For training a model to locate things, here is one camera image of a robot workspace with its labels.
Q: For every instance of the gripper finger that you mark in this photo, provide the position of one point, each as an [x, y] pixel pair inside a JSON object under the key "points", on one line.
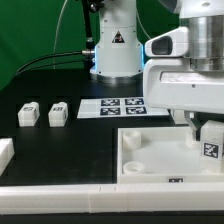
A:
{"points": [[194, 123]]}

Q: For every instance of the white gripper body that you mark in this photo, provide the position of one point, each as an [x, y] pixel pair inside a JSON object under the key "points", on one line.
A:
{"points": [[170, 82]]}

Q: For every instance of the white square tabletop tray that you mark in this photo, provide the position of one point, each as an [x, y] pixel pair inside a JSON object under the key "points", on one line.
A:
{"points": [[160, 155]]}

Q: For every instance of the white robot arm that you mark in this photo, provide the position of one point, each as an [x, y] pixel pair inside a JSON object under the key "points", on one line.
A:
{"points": [[119, 55]]}

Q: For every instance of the white sheet with markers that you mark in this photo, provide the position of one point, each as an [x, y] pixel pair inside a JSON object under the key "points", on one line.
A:
{"points": [[117, 107]]}

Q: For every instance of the black vertical pole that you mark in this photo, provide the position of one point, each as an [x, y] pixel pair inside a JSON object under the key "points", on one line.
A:
{"points": [[88, 30]]}

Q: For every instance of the white left barrier block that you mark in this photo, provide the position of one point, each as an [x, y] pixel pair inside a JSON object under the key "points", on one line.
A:
{"points": [[6, 153]]}

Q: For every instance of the white front barrier wall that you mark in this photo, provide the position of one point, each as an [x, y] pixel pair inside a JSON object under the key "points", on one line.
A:
{"points": [[97, 198]]}

